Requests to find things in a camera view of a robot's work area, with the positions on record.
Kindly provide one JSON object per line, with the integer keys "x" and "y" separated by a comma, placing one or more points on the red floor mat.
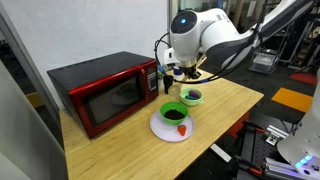
{"x": 240, "y": 125}
{"x": 304, "y": 77}

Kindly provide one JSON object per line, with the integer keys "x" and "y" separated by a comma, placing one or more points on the red and black microwave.
{"x": 100, "y": 76}

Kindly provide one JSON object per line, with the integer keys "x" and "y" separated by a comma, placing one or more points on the grey metal frame post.
{"x": 30, "y": 70}

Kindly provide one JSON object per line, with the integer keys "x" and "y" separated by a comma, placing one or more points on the red toy strawberry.
{"x": 181, "y": 130}

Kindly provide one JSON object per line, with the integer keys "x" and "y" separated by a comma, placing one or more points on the white wrist camera red clip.
{"x": 171, "y": 57}

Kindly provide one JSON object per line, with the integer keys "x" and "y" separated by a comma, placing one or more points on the white power strip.
{"x": 221, "y": 152}

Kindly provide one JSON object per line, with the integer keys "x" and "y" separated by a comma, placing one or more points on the teal toy cucumber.
{"x": 190, "y": 98}

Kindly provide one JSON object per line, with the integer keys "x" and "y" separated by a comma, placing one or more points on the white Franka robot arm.
{"x": 216, "y": 36}

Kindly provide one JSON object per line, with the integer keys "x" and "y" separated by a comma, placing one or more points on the lilac round plate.
{"x": 163, "y": 131}

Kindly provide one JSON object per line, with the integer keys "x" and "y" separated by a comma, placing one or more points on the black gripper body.
{"x": 190, "y": 70}

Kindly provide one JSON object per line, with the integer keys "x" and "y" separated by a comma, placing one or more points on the black cup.
{"x": 168, "y": 83}

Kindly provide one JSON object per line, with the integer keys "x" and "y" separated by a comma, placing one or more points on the orange floor mat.
{"x": 293, "y": 99}

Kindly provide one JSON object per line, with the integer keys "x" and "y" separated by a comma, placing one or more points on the small potted green plant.
{"x": 160, "y": 74}

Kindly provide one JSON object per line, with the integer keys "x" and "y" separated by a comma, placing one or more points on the silver aluminium bracket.
{"x": 277, "y": 135}

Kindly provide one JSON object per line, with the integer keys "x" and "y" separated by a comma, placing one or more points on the black beans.
{"x": 174, "y": 115}

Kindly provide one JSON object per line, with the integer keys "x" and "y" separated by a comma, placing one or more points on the mint green colander bowl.
{"x": 184, "y": 100}

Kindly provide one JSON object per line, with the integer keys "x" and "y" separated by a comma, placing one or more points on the black optical breadboard table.
{"x": 253, "y": 150}

